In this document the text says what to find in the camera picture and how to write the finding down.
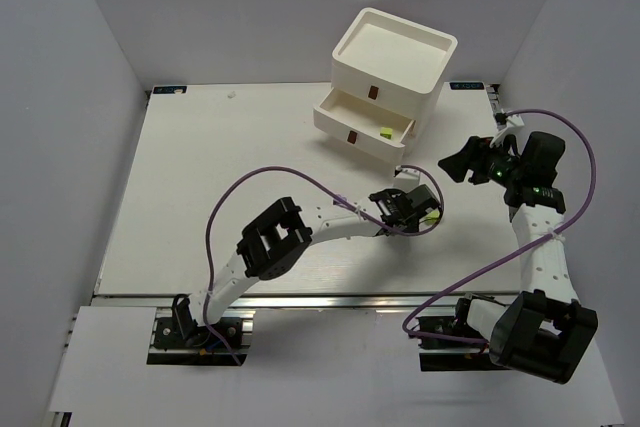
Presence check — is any purple and yellow lego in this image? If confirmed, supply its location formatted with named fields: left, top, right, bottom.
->
left=421, top=211, right=441, bottom=226

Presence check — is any yellow-green lego brick separated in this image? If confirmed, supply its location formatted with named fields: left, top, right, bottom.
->
left=379, top=127, right=393, bottom=140

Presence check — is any white three-drawer cabinet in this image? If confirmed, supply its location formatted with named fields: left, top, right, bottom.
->
left=313, top=8, right=458, bottom=165

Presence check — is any purple lego brick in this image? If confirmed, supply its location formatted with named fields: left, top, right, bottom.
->
left=333, top=195, right=349, bottom=208

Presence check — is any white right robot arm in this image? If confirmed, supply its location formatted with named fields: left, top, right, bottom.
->
left=438, top=131, right=598, bottom=384

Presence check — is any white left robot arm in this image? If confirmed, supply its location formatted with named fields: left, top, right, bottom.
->
left=172, top=185, right=442, bottom=347

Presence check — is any right blue label sticker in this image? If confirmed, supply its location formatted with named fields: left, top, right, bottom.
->
left=449, top=82, right=485, bottom=91

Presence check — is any blue label sticker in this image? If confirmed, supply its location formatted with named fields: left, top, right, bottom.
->
left=449, top=82, right=485, bottom=91
left=152, top=85, right=187, bottom=95

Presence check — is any left blue label sticker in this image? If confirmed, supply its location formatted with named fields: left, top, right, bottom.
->
left=152, top=85, right=187, bottom=95

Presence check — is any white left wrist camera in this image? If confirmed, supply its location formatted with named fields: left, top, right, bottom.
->
left=392, top=166, right=421, bottom=193

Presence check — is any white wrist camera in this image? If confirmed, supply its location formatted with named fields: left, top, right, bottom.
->
left=392, top=166, right=421, bottom=193
left=490, top=112, right=524, bottom=147

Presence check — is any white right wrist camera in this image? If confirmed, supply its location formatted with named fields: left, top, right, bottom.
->
left=490, top=112, right=524, bottom=147

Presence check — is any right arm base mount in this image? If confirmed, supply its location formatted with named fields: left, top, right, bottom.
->
left=408, top=294, right=506, bottom=373

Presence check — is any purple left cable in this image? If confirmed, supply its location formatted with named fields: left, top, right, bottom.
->
left=204, top=165, right=446, bottom=366

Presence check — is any aluminium front rail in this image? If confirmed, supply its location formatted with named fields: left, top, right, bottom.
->
left=90, top=293, right=434, bottom=310

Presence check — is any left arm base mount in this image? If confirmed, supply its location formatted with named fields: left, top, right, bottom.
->
left=147, top=294, right=252, bottom=367

